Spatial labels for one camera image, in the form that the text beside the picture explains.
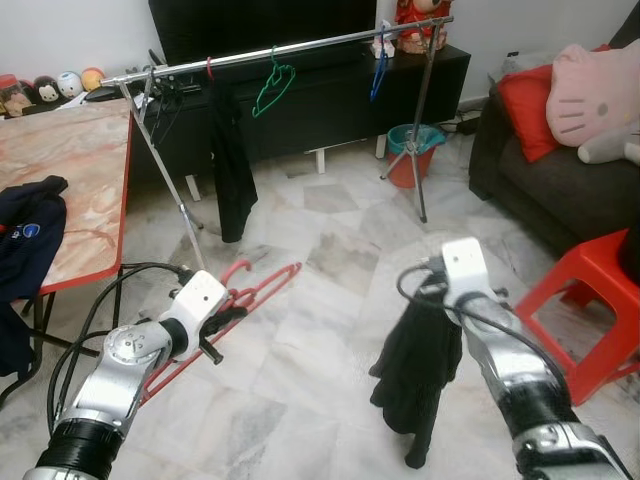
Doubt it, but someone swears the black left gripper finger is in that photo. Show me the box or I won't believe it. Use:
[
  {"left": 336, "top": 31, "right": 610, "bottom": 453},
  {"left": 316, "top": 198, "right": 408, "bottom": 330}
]
[{"left": 212, "top": 305, "right": 251, "bottom": 339}]

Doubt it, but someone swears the plain black shirt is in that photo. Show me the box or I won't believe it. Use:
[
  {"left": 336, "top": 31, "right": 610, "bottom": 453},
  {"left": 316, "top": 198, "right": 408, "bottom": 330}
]
[{"left": 368, "top": 290, "right": 466, "bottom": 469}]

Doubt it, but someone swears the navy blue polo shirt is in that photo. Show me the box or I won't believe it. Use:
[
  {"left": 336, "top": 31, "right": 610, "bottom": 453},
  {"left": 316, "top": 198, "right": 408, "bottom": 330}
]
[{"left": 0, "top": 175, "right": 69, "bottom": 379}]

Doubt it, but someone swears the green plastic hanger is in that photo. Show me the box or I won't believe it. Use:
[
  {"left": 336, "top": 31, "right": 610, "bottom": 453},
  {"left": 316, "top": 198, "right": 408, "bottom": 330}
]
[{"left": 252, "top": 45, "right": 298, "bottom": 119}]

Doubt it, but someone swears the blue plastic hanger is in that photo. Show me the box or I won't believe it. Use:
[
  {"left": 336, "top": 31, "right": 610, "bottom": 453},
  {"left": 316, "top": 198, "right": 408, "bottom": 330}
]
[{"left": 368, "top": 28, "right": 393, "bottom": 103}]

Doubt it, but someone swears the black shirt with green logo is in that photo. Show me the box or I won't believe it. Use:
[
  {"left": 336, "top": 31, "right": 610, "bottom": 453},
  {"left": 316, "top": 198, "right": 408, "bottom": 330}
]
[{"left": 207, "top": 78, "right": 259, "bottom": 244}]

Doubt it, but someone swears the red plastic stool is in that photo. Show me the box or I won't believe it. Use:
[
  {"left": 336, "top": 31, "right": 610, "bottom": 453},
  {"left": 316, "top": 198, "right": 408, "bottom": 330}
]
[{"left": 515, "top": 230, "right": 640, "bottom": 406}]

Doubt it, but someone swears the black television console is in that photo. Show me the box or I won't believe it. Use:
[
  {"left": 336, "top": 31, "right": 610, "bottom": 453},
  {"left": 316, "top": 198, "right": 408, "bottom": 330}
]
[{"left": 85, "top": 45, "right": 471, "bottom": 186}]

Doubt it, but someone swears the marble table red edge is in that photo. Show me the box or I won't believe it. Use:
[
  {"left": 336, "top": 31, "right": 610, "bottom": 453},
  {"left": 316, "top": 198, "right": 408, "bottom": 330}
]
[{"left": 0, "top": 98, "right": 134, "bottom": 381}]

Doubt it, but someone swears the orange bin with teal bag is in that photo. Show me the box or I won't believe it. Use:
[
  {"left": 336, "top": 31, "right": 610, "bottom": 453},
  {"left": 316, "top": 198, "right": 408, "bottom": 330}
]
[{"left": 387, "top": 123, "right": 448, "bottom": 189}]

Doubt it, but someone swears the grey plush toy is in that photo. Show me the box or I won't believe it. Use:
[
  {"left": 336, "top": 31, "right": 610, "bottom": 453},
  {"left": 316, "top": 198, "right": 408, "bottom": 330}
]
[{"left": 578, "top": 120, "right": 640, "bottom": 166}]

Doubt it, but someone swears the dark brown sofa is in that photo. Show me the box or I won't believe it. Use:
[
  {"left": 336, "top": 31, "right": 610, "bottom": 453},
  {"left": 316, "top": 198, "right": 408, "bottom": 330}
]
[{"left": 468, "top": 10, "right": 640, "bottom": 261}]

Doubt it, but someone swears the white round plush toy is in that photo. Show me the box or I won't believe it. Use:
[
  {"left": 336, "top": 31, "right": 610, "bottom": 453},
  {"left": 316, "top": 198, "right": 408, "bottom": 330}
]
[{"left": 55, "top": 70, "right": 83, "bottom": 98}]

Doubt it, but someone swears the steel clothes rack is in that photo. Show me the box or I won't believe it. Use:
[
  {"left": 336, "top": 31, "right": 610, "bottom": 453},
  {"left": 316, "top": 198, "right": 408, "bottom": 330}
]
[{"left": 100, "top": 15, "right": 454, "bottom": 271}]

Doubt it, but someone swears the black flat television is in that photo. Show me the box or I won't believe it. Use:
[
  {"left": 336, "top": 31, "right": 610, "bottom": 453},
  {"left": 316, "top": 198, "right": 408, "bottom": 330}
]
[{"left": 148, "top": 0, "right": 379, "bottom": 66}]

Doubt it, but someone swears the black round plush toy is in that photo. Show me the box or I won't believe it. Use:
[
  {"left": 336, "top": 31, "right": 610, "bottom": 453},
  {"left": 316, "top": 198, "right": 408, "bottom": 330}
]
[{"left": 30, "top": 75, "right": 59, "bottom": 104}]

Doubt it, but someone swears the pink cat face pillow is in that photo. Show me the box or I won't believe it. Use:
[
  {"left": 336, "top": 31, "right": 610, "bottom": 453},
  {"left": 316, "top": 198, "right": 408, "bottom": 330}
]
[{"left": 546, "top": 42, "right": 640, "bottom": 149}]

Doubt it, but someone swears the red laughing Buddha statue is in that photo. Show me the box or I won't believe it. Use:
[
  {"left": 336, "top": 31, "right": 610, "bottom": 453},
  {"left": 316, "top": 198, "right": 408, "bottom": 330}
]
[{"left": 393, "top": 0, "right": 451, "bottom": 56}]

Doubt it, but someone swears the red sofa cushion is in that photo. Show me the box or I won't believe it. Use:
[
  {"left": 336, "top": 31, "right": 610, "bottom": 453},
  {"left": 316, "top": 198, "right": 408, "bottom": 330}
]
[{"left": 497, "top": 45, "right": 611, "bottom": 163}]

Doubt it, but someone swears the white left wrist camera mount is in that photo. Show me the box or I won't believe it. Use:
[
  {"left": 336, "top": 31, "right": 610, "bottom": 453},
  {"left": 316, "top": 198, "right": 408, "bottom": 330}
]
[{"left": 170, "top": 270, "right": 229, "bottom": 348}]

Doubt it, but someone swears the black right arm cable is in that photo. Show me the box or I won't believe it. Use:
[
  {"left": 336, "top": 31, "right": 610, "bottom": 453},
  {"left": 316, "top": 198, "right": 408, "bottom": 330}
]
[{"left": 397, "top": 260, "right": 521, "bottom": 346}]

